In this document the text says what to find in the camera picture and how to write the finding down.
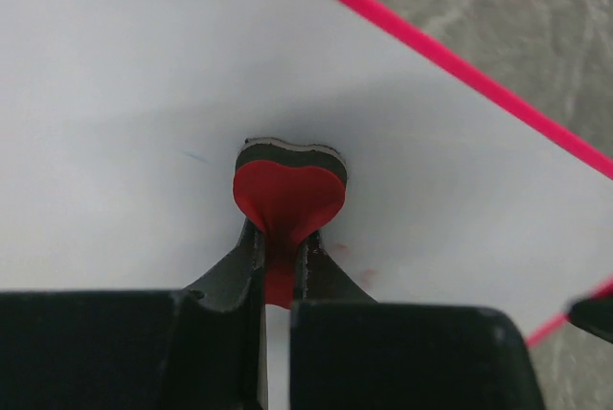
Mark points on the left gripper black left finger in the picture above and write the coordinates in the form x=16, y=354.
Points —
x=231, y=295

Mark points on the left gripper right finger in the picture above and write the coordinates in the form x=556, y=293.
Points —
x=319, y=277

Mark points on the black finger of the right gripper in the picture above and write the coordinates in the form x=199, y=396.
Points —
x=593, y=315

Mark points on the red whiteboard eraser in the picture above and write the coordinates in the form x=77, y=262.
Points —
x=288, y=192

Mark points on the red framed whiteboard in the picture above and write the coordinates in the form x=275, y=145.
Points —
x=121, y=121

